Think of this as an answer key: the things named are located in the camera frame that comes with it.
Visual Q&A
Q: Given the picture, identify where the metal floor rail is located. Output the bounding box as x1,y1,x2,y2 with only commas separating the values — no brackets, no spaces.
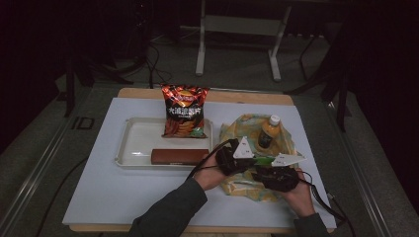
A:
0,115,83,237
325,102,393,237

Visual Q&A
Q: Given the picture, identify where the left hand-held gripper cable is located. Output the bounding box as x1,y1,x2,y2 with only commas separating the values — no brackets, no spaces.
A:
186,138,233,181

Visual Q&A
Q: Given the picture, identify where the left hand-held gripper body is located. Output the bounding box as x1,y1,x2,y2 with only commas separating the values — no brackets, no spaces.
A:
215,136,255,176

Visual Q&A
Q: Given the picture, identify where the fruit-print cloth bag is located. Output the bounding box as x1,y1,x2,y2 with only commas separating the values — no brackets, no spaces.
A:
218,113,305,203

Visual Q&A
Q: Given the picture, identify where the black metal stand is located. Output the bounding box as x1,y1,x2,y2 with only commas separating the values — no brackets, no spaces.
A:
285,33,352,132
63,55,134,118

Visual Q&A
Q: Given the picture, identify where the right hand-held gripper cable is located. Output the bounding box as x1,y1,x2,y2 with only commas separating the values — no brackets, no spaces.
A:
297,169,357,237

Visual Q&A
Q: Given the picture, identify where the hand-held gripper cable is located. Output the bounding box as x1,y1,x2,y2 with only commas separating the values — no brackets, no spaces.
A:
186,138,233,181
297,169,357,237

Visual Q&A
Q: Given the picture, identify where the person's left hand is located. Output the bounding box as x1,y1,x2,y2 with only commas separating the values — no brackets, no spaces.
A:
192,152,228,192

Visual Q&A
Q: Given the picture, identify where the orange drink bottle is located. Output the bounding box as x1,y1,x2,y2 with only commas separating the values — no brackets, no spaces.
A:
256,114,282,150

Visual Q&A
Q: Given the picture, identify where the black floor cable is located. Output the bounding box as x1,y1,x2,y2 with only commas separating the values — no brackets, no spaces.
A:
34,157,89,237
144,42,174,90

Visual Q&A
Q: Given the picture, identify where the red and black chip bag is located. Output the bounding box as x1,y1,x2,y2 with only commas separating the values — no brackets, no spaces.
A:
160,83,210,139

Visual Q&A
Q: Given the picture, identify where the green snack packet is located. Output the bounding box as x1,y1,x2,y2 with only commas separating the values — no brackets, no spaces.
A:
255,156,277,166

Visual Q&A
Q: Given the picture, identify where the white plastic tray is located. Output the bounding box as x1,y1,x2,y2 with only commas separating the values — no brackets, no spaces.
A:
114,117,215,171

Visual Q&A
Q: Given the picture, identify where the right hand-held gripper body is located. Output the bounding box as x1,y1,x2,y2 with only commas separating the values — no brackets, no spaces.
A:
263,152,306,193

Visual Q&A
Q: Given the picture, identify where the person's right hand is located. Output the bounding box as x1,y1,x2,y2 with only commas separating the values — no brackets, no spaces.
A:
280,168,316,218

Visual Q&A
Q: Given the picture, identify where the white metal stand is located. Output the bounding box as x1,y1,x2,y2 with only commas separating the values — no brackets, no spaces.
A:
195,0,293,83

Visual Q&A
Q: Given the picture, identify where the brown long snack packet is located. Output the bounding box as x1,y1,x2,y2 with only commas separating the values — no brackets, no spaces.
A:
150,148,210,166

